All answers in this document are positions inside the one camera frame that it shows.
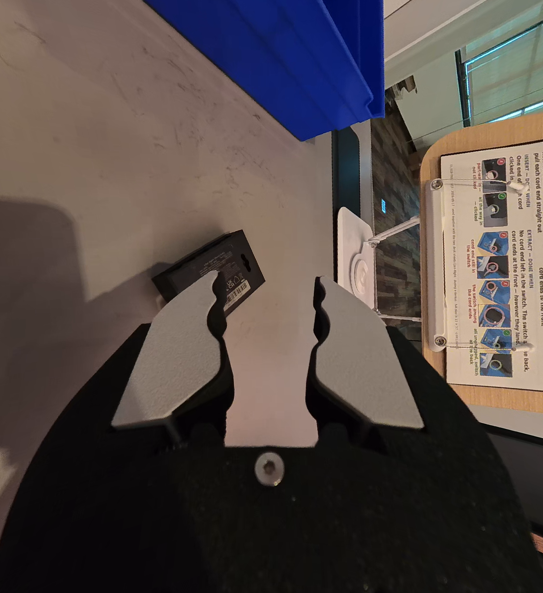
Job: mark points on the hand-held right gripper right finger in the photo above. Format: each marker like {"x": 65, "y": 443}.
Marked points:
{"x": 369, "y": 371}

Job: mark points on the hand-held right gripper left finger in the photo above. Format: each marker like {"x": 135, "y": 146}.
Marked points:
{"x": 169, "y": 371}

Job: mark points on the black network switch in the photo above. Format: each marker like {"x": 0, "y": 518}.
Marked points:
{"x": 197, "y": 269}

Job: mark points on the blue plastic bin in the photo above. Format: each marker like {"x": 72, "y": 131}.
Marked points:
{"x": 290, "y": 56}

